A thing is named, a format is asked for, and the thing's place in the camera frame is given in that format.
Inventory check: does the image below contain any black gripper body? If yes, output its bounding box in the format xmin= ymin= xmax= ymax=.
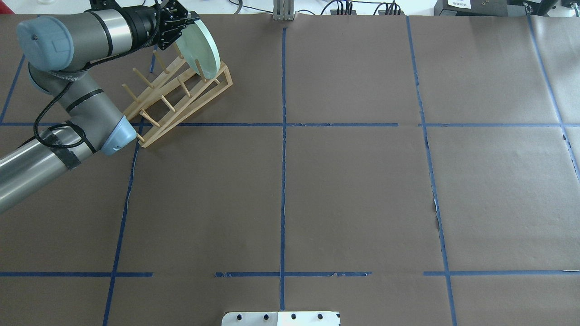
xmin=157 ymin=0 xmax=190 ymax=50

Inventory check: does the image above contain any light green plate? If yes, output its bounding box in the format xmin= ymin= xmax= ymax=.
xmin=175 ymin=20 xmax=220 ymax=80

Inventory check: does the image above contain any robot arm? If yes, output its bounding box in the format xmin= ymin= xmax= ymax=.
xmin=0 ymin=0 xmax=200 ymax=212

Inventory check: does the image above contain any wooden dish rack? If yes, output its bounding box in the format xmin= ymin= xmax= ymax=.
xmin=122 ymin=45 xmax=233 ymax=147

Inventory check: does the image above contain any brown paper table cover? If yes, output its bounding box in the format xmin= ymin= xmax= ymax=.
xmin=1 ymin=14 xmax=579 ymax=326

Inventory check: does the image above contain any aluminium frame post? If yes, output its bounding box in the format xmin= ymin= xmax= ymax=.
xmin=272 ymin=0 xmax=296 ymax=21

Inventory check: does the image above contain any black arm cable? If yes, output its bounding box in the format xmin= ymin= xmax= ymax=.
xmin=33 ymin=79 xmax=87 ymax=149

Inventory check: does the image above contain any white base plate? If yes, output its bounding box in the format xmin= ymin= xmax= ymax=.
xmin=221 ymin=310 xmax=341 ymax=326

